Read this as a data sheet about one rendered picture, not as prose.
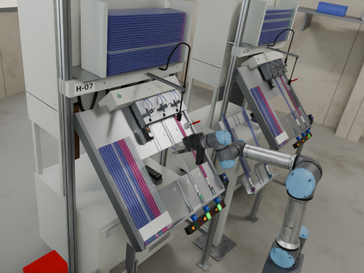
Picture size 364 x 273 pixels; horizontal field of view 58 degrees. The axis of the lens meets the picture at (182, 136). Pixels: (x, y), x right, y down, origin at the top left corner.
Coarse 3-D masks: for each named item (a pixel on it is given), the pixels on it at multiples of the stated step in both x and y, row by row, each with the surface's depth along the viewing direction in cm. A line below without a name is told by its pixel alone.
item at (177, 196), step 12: (204, 168) 197; (180, 180) 182; (204, 180) 194; (216, 180) 200; (168, 192) 174; (180, 192) 179; (192, 192) 185; (204, 192) 191; (216, 192) 197; (168, 204) 172; (180, 204) 177; (192, 204) 182; (180, 216) 174
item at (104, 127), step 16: (80, 112) 157; (96, 112) 163; (112, 112) 169; (128, 112) 176; (96, 128) 160; (112, 128) 166; (128, 128) 172; (160, 128) 186; (176, 128) 194; (96, 144) 157; (144, 144) 175; (160, 144) 182
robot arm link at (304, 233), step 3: (303, 228) 172; (300, 231) 168; (303, 231) 169; (306, 231) 170; (300, 234) 166; (303, 234) 167; (306, 234) 168; (300, 237) 167; (303, 237) 167; (306, 237) 168; (300, 240) 166; (303, 240) 168; (303, 243) 169
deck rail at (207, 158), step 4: (184, 112) 202; (188, 116) 203; (188, 120) 202; (192, 128) 201; (196, 132) 202; (204, 156) 202; (208, 156) 201; (204, 160) 203; (208, 160) 201; (212, 164) 201; (212, 168) 201; (216, 172) 201; (216, 176) 200; (220, 184) 200; (224, 188) 201
